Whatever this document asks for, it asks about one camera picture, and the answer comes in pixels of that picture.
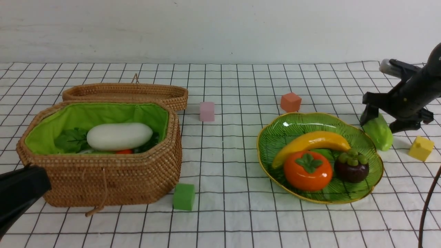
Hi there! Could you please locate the woven rattan basket green lining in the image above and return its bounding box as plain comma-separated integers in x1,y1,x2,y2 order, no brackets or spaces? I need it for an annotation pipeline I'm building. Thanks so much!
17,100,182,216

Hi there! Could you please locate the orange toy carrot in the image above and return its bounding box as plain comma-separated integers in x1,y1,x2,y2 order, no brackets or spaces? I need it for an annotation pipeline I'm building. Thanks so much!
115,131,161,155

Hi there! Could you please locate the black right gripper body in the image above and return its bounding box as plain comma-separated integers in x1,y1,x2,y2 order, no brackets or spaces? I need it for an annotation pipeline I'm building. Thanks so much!
362,59,434,117

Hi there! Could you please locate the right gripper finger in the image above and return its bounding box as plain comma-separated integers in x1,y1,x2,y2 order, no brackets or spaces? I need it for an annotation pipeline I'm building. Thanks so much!
360,102,379,126
389,110,434,133

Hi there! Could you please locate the woven rattan basket lid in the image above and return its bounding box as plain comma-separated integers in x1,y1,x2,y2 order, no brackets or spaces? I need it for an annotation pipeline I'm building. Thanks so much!
62,74,188,111

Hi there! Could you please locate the orange toy persimmon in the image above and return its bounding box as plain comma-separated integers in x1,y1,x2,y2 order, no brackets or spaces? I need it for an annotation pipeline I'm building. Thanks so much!
283,151,334,192

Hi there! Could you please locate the green leaf-shaped glass plate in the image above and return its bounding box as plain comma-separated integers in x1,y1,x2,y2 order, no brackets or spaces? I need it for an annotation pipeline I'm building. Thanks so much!
257,113,384,204

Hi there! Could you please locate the yellow foam cube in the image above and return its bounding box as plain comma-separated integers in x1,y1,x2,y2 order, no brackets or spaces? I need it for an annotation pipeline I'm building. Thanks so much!
408,136,434,162

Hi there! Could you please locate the pink foam cube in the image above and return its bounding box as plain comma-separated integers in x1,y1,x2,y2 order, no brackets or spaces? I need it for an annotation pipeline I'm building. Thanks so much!
199,102,215,122

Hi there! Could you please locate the yellow toy banana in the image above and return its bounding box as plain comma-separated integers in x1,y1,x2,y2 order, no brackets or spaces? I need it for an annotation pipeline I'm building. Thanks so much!
271,131,351,168

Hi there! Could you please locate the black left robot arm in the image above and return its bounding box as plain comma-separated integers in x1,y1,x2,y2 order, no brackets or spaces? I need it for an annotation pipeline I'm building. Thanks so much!
0,165,51,238

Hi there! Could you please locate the white checkered tablecloth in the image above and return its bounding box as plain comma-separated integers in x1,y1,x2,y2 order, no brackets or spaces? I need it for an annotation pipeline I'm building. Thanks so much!
0,61,440,248

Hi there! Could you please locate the white toy radish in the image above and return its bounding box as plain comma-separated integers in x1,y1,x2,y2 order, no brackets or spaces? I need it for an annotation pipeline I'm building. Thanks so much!
54,123,155,154

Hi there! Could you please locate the orange foam cube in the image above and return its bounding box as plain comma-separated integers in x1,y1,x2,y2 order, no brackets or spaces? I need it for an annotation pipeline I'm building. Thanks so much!
280,92,302,113

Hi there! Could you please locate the purple toy mangosteen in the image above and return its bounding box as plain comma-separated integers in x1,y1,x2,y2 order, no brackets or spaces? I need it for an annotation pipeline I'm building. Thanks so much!
334,148,370,183

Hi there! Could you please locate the green toy cucumber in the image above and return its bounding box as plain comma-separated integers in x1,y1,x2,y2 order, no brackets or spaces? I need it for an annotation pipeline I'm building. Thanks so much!
362,113,394,151

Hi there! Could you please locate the brown cable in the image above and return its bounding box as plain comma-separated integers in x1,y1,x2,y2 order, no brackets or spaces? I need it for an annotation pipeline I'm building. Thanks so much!
418,165,441,248

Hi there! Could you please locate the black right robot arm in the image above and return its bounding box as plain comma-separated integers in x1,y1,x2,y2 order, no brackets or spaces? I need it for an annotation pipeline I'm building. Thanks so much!
360,44,441,133

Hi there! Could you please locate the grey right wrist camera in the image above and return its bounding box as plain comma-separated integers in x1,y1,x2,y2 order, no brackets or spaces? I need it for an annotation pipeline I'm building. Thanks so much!
379,59,401,79

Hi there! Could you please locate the green foam cube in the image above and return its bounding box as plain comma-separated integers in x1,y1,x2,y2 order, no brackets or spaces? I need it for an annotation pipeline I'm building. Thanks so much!
172,183,196,211

